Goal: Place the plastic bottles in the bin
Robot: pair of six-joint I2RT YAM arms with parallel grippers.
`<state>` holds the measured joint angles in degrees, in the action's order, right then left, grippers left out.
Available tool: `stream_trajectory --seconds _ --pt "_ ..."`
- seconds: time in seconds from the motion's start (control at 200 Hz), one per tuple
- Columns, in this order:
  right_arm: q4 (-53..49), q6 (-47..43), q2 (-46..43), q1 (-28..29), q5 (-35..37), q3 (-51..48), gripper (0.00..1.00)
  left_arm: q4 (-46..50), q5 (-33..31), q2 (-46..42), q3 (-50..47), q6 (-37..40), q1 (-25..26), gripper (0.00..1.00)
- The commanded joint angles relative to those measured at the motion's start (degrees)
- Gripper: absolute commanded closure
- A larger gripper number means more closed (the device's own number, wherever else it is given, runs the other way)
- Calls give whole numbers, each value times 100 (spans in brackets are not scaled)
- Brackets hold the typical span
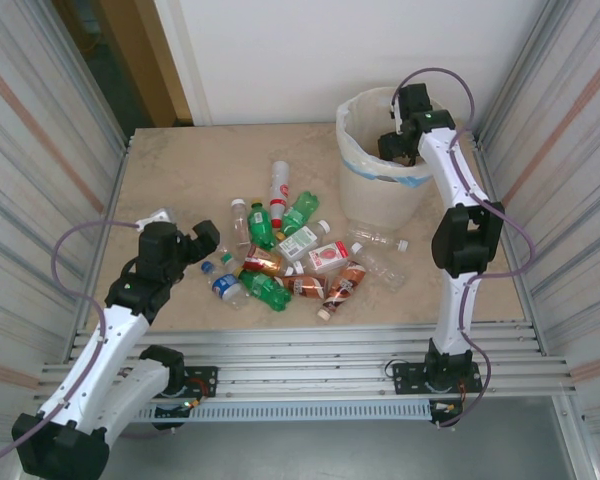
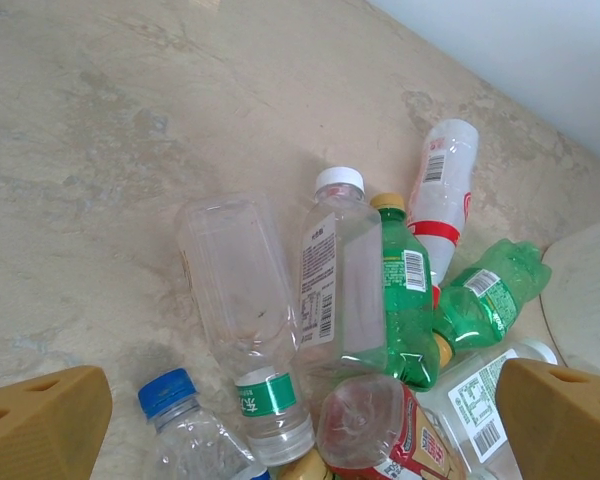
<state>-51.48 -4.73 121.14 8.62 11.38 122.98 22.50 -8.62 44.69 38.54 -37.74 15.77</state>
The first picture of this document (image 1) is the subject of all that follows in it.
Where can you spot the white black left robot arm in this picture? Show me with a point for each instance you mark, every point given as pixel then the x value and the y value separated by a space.
pixel 115 340

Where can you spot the aluminium rail frame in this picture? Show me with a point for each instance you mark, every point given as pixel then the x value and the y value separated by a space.
pixel 300 350

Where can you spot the aluminium profile side panel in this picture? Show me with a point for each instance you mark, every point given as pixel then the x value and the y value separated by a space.
pixel 570 150
pixel 30 150

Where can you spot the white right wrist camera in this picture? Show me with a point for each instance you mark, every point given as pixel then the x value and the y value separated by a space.
pixel 393 107

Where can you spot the green bottle orange cap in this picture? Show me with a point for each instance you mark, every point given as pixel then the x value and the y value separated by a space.
pixel 265 290

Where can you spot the green bottle yellow cap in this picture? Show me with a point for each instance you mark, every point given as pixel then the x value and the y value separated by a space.
pixel 260 225
pixel 300 210

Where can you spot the small clear white-label bottle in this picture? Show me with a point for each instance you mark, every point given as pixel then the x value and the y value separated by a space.
pixel 240 225

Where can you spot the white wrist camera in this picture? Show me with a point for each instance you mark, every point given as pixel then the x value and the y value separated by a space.
pixel 157 216
pixel 393 107

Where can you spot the square bottle red label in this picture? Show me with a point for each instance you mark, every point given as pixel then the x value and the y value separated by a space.
pixel 325 256

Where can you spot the shiny brown bottle cream cap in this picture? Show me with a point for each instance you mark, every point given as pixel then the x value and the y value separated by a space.
pixel 344 287

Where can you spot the clear ribbed bottle white cap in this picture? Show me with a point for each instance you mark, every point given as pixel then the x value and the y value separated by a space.
pixel 372 236

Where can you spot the blue-cap bottle light-blue label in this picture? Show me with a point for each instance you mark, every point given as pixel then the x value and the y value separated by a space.
pixel 225 285

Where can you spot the translucent bin liner bag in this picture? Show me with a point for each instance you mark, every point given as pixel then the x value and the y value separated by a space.
pixel 345 140

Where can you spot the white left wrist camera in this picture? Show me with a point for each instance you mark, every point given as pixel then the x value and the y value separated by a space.
pixel 157 216

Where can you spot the clear square bottle green cap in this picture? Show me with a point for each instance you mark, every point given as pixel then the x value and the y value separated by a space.
pixel 226 258

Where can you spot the square bottle green white label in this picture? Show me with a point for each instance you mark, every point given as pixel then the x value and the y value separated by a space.
pixel 297 242

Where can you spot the red gold bottle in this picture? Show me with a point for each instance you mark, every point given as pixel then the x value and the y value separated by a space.
pixel 262 260

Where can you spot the tall clear bottle red label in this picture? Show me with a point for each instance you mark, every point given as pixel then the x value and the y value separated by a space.
pixel 279 187

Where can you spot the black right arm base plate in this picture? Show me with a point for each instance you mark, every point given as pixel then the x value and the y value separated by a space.
pixel 405 380

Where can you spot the yellow power connector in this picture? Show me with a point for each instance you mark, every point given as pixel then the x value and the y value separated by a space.
pixel 447 407
pixel 194 403

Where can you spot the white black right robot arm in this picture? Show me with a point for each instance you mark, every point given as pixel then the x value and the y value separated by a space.
pixel 440 170

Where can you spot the cream plastic waste bin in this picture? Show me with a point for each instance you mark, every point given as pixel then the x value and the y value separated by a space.
pixel 375 210

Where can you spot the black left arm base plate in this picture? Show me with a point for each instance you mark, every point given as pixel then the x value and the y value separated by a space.
pixel 205 375

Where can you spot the brown label bottle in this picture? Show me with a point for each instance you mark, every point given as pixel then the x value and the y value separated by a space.
pixel 305 285

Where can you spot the wooden door frame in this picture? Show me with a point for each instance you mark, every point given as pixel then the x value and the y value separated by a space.
pixel 150 60

